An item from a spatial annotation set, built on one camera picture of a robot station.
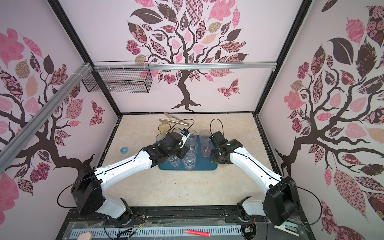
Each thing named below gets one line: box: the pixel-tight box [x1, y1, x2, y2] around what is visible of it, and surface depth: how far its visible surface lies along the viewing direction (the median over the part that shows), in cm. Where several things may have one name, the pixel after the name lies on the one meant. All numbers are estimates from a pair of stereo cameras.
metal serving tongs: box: [159, 112, 190, 126], surface depth 116 cm
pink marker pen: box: [183, 229, 211, 238], surface depth 70 cm
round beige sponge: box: [77, 232, 94, 240], surface depth 69 cm
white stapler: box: [274, 221, 300, 237], surface depth 70 cm
